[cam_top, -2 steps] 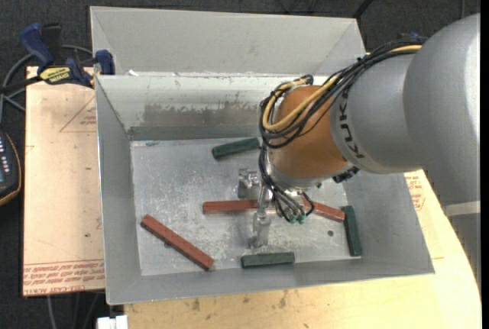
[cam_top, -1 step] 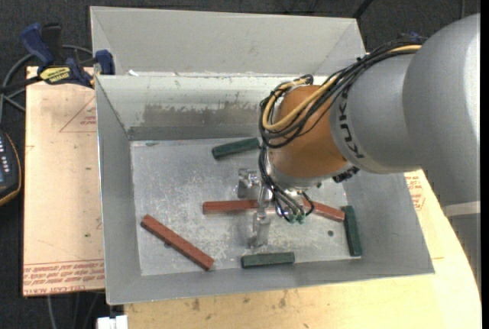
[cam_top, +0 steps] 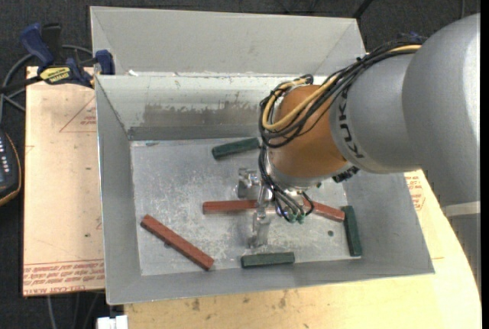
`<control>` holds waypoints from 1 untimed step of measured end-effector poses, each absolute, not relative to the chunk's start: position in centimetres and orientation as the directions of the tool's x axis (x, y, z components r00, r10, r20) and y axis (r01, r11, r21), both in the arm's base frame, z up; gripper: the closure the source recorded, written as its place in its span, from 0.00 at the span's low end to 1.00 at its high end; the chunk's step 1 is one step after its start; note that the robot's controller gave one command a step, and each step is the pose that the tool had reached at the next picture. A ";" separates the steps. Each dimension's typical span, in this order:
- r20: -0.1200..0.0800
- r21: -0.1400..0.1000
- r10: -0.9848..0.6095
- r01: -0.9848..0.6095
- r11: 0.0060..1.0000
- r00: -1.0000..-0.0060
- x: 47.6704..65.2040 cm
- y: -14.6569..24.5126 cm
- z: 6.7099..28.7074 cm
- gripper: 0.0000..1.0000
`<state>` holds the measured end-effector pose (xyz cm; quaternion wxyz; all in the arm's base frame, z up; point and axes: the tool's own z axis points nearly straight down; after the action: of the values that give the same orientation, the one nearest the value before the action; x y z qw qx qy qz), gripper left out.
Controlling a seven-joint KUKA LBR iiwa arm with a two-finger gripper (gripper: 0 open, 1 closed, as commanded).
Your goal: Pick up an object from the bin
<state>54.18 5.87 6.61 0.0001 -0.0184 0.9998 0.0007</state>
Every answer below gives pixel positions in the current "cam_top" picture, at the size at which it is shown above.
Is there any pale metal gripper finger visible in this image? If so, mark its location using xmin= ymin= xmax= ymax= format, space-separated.
xmin=247 ymin=206 xmax=272 ymax=249
xmin=236 ymin=167 xmax=263 ymax=201

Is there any red-brown flat block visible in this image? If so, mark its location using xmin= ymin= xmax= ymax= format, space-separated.
xmin=139 ymin=213 xmax=215 ymax=273
xmin=202 ymin=198 xmax=277 ymax=215
xmin=305 ymin=199 xmax=347 ymax=223

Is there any dark green flat block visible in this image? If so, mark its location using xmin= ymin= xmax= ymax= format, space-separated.
xmin=340 ymin=205 xmax=364 ymax=258
xmin=240 ymin=251 xmax=296 ymax=269
xmin=211 ymin=137 xmax=261 ymax=161

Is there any grey metal bin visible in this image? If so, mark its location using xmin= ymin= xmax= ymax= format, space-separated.
xmin=89 ymin=5 xmax=436 ymax=306

